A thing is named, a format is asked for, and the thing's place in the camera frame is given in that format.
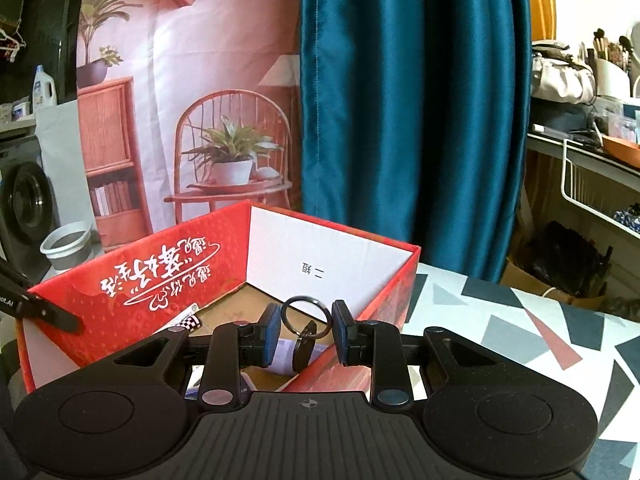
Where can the pink printed backdrop cloth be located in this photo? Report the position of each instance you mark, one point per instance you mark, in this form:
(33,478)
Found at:
(200,35)

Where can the white plastic bucket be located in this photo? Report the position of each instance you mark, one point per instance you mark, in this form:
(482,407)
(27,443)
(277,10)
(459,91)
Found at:
(67,255)

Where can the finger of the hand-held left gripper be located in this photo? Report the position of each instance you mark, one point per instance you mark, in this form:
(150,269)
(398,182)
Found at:
(50,312)

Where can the pink black checkered pen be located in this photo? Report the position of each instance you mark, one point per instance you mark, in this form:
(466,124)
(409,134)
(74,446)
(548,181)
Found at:
(190,323)

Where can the orange plastic bowl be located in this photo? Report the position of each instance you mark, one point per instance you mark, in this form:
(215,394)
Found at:
(622,150)

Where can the yellow curtain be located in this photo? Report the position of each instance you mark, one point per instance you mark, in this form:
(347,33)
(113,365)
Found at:
(542,0)

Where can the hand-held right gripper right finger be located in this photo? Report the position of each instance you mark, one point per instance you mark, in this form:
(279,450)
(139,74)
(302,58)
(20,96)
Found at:
(341,330)

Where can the bunch of makeup brushes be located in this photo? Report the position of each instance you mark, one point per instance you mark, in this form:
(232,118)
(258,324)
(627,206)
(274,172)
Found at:
(607,47)

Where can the red strawberry print cardboard box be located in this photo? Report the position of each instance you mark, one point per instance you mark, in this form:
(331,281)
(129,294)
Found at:
(150,280)

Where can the grey washing machine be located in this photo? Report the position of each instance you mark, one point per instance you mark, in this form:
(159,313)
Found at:
(30,200)

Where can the black stand pole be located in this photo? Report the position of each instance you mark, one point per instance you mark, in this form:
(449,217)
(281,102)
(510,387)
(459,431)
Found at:
(70,35)

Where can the white detergent bottle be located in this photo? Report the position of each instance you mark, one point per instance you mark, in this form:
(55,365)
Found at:
(44,90)

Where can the beige fabric bag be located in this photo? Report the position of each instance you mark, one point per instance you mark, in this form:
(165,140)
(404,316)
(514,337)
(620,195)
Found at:
(562,77)

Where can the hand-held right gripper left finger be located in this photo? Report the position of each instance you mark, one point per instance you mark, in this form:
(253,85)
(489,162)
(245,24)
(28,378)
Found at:
(274,330)

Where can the black trash bag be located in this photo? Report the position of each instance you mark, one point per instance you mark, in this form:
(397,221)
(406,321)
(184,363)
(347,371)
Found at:
(565,255)

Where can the brown cardboard box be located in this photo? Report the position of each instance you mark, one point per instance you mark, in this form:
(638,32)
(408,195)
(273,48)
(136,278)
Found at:
(515,275)

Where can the black fabric bag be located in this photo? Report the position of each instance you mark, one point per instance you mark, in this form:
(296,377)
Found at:
(560,115)

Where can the clear jar pink contents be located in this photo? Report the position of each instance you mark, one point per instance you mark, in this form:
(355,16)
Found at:
(622,127)

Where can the teal blue curtain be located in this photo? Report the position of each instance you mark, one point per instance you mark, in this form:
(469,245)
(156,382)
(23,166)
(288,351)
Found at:
(410,110)

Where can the glass top desk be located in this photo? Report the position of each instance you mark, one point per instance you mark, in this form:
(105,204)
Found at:
(550,142)

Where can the white clothes hanger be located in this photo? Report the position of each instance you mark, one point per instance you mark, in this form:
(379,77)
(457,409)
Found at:
(10,45)

